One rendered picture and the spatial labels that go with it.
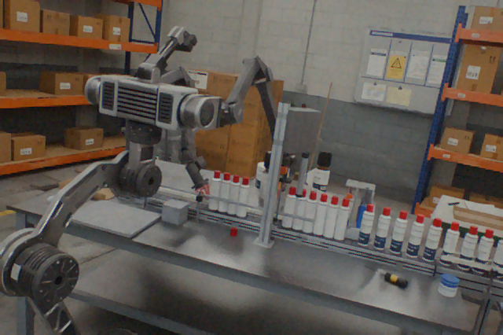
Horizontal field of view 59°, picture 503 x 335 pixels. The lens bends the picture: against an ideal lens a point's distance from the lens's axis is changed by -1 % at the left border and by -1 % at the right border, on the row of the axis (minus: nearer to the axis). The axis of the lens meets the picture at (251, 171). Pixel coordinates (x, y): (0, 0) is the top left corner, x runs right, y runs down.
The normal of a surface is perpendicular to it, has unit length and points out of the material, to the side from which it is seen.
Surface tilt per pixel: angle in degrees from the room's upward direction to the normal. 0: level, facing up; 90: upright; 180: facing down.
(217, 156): 90
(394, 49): 90
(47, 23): 90
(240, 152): 91
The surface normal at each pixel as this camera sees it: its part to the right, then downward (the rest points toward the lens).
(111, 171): 0.87, 0.23
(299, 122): 0.60, 0.28
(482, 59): -0.49, 0.15
